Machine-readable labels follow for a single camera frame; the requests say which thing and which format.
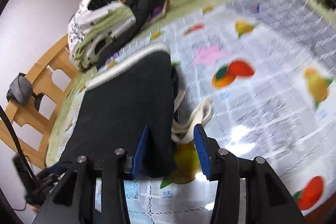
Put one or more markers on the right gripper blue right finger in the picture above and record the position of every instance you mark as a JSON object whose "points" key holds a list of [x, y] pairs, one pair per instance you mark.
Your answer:
{"points": [[207, 149]]}

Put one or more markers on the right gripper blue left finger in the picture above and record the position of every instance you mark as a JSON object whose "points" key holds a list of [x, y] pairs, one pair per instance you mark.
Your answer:
{"points": [[139, 153]]}

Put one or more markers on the black pants with white stripes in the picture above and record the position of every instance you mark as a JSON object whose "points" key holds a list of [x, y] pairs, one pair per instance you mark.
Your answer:
{"points": [[142, 89]]}

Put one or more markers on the grey bag on bedpost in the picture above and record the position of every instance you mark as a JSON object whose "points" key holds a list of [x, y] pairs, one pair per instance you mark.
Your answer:
{"points": [[20, 90]]}

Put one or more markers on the folded white green quilt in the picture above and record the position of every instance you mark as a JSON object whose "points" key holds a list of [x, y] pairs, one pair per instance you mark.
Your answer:
{"points": [[94, 26]]}

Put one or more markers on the green bed sheet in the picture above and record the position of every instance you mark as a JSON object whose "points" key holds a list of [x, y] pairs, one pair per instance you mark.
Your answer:
{"points": [[177, 9]]}

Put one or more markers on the black jacket pile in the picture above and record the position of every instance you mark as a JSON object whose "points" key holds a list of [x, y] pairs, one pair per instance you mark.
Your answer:
{"points": [[141, 10]]}

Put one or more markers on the wooden bed frame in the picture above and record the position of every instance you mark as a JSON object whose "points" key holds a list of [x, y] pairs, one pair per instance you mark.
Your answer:
{"points": [[52, 75]]}

